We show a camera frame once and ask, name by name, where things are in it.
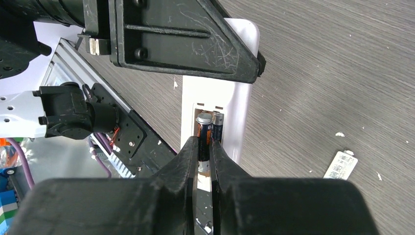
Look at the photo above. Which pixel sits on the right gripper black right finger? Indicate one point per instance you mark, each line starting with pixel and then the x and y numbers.
pixel 247 205

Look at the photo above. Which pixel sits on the white remote face down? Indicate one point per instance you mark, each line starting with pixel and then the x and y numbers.
pixel 230 98

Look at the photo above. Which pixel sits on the dark battery with gold tip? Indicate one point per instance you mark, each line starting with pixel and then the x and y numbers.
pixel 204 121

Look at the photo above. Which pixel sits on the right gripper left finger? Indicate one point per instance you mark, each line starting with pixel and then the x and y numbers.
pixel 163 204

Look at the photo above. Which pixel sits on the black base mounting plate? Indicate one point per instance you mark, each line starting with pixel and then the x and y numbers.
pixel 139 151

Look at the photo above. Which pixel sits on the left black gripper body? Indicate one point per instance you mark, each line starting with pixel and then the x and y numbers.
pixel 92 15

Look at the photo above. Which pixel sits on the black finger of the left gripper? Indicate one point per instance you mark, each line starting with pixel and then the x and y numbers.
pixel 184 37

